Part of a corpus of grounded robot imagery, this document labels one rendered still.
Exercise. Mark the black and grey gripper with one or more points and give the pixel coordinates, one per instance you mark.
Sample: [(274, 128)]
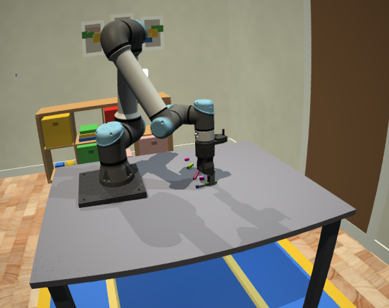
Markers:
[(204, 149)]

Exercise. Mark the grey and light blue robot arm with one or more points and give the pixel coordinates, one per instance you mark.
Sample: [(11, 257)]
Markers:
[(122, 42)]

